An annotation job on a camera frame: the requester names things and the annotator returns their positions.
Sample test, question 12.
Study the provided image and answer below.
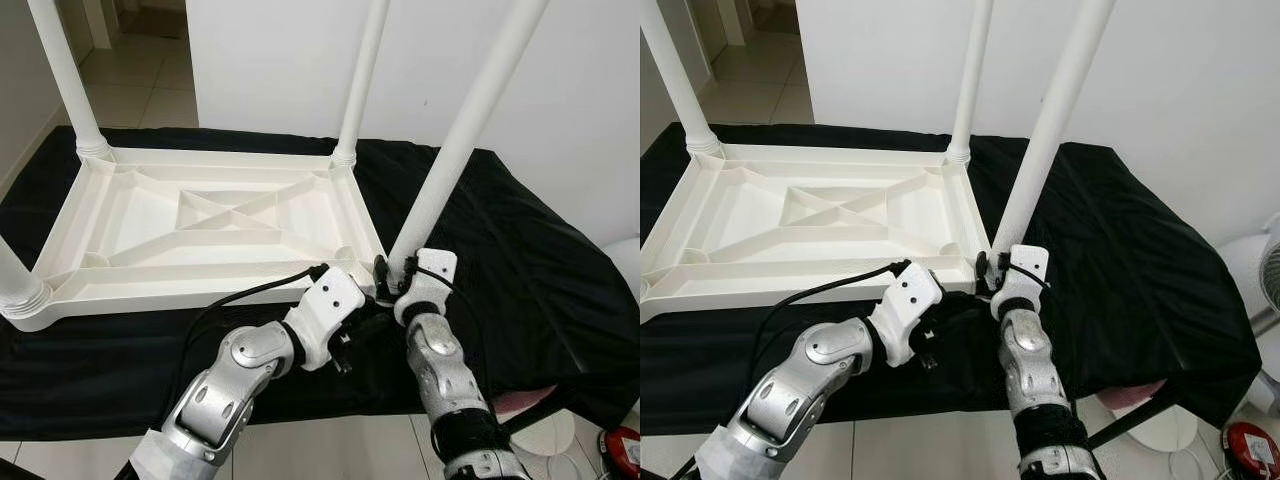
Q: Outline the white plastic children table top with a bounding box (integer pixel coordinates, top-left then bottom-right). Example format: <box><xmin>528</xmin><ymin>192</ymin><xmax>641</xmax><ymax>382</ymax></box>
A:
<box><xmin>640</xmin><ymin>142</ymin><xmax>993</xmax><ymax>323</ymax></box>
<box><xmin>0</xmin><ymin>145</ymin><xmax>393</xmax><ymax>333</ymax></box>

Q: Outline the white door frame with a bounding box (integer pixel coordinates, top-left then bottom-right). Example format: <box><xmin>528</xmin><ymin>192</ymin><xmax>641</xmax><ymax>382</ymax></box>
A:
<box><xmin>80</xmin><ymin>0</ymin><xmax>116</xmax><ymax>51</ymax></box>
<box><xmin>700</xmin><ymin>0</ymin><xmax>746</xmax><ymax>46</ymax></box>

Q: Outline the red round floor device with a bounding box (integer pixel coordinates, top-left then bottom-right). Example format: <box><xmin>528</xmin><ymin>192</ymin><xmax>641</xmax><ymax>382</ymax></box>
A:
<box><xmin>600</xmin><ymin>428</ymin><xmax>640</xmax><ymax>473</ymax></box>
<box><xmin>1222</xmin><ymin>422</ymin><xmax>1280</xmax><ymax>477</ymax></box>

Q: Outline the black table cloth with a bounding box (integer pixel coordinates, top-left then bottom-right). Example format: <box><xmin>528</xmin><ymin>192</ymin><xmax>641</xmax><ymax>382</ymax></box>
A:
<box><xmin>0</xmin><ymin>125</ymin><xmax>640</xmax><ymax>441</ymax></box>
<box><xmin>640</xmin><ymin>122</ymin><xmax>1263</xmax><ymax>431</ymax></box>

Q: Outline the pink rounded object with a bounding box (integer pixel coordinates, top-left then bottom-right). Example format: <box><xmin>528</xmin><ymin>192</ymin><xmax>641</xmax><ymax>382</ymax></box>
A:
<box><xmin>492</xmin><ymin>388</ymin><xmax>556</xmax><ymax>414</ymax></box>
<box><xmin>1095</xmin><ymin>380</ymin><xmax>1166</xmax><ymax>407</ymax></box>

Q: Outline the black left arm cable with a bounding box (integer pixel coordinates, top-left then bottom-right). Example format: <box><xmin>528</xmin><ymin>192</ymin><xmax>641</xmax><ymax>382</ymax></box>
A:
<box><xmin>185</xmin><ymin>263</ymin><xmax>331</xmax><ymax>381</ymax></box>
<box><xmin>750</xmin><ymin>260</ymin><xmax>911</xmax><ymax>351</ymax></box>

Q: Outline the black metal table leg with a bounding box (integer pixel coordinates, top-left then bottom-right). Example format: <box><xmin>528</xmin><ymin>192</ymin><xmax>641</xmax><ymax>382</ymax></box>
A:
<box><xmin>500</xmin><ymin>395</ymin><xmax>576</xmax><ymax>437</ymax></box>
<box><xmin>1085</xmin><ymin>395</ymin><xmax>1176</xmax><ymax>451</ymax></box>

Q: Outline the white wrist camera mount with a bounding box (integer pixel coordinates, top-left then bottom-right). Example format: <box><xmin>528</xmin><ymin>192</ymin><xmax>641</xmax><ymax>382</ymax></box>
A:
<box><xmin>992</xmin><ymin>245</ymin><xmax>1051</xmax><ymax>321</ymax></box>
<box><xmin>393</xmin><ymin>248</ymin><xmax>459</xmax><ymax>326</ymax></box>
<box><xmin>870</xmin><ymin>262</ymin><xmax>943</xmax><ymax>366</ymax></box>
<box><xmin>285</xmin><ymin>265</ymin><xmax>366</xmax><ymax>371</ymax></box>

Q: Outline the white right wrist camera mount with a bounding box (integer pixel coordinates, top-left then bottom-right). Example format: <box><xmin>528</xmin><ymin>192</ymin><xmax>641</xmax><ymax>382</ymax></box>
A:
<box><xmin>992</xmin><ymin>245</ymin><xmax>1051</xmax><ymax>321</ymax></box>
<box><xmin>393</xmin><ymin>248</ymin><xmax>459</xmax><ymax>326</ymax></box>

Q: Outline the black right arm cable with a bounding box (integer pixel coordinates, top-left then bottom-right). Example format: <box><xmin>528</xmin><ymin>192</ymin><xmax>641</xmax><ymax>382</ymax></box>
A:
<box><xmin>1005</xmin><ymin>260</ymin><xmax>1081</xmax><ymax>401</ymax></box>
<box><xmin>405</xmin><ymin>262</ymin><xmax>491</xmax><ymax>401</ymax></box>

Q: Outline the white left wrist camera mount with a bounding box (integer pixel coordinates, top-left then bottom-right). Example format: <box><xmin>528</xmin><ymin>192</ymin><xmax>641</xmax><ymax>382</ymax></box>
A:
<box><xmin>285</xmin><ymin>265</ymin><xmax>366</xmax><ymax>371</ymax></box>
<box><xmin>870</xmin><ymin>262</ymin><xmax>943</xmax><ymax>366</ymax></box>

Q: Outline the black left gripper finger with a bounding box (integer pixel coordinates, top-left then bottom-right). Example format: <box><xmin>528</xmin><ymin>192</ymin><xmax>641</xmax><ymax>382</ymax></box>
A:
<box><xmin>938</xmin><ymin>292</ymin><xmax>993</xmax><ymax>336</ymax></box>
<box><xmin>352</xmin><ymin>298</ymin><xmax>398</xmax><ymax>336</ymax></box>

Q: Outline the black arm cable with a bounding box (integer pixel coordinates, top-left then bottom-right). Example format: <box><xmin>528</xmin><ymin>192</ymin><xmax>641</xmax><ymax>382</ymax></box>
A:
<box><xmin>185</xmin><ymin>263</ymin><xmax>331</xmax><ymax>381</ymax></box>
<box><xmin>750</xmin><ymin>260</ymin><xmax>911</xmax><ymax>351</ymax></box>
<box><xmin>1005</xmin><ymin>260</ymin><xmax>1081</xmax><ymax>401</ymax></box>
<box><xmin>405</xmin><ymin>262</ymin><xmax>491</xmax><ymax>401</ymax></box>

